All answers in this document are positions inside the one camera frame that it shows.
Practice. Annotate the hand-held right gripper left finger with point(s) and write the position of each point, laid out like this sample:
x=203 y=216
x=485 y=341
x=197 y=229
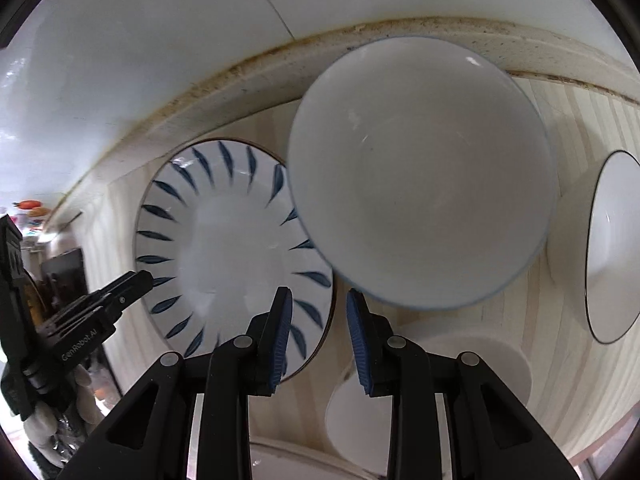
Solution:
x=282 y=340

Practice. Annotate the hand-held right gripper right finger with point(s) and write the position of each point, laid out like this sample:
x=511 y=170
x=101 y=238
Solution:
x=357 y=345

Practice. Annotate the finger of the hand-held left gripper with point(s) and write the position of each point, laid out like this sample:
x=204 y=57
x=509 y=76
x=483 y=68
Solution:
x=131 y=297
x=127 y=280

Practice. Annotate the blue leaf pattern plate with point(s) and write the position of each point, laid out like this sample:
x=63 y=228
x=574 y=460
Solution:
x=220 y=240

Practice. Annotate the white ceramic bowl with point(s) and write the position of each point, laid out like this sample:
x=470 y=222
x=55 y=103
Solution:
x=475 y=380

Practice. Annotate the white bowl with blue rim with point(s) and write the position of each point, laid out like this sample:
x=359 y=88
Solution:
x=420 y=175

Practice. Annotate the white plate with black rim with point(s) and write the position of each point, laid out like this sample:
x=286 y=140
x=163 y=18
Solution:
x=615 y=250

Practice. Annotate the person's left hand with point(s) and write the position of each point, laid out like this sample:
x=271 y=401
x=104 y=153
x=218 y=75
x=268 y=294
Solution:
x=87 y=395

